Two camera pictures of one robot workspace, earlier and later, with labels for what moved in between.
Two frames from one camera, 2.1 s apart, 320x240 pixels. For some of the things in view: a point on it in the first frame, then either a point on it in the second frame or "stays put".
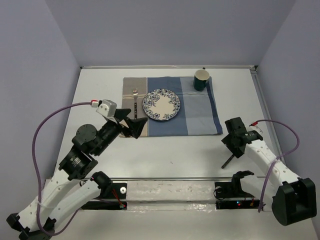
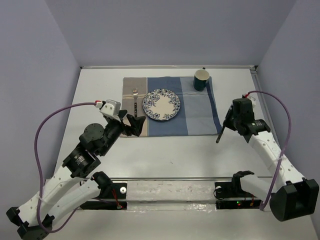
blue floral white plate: x=161 y=104 stays put
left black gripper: x=135 y=126 stays put
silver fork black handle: x=135 y=93 stays put
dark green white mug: x=200 y=78 stays put
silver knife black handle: x=230 y=158 → x=221 y=133
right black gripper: x=227 y=139 → x=227 y=122
